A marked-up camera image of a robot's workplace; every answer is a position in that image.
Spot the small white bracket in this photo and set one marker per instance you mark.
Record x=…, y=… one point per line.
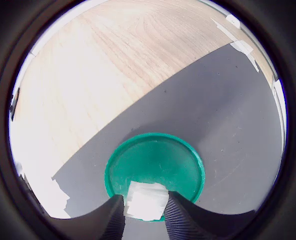
x=233, y=20

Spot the white tape strip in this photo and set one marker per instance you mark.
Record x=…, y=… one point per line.
x=61, y=197
x=238, y=45
x=254, y=63

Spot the dark grey mat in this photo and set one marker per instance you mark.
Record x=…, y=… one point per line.
x=200, y=112

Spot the small white plastic terminal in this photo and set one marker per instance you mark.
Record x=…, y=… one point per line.
x=145, y=202

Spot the round green lid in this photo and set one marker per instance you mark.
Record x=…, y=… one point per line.
x=157, y=162

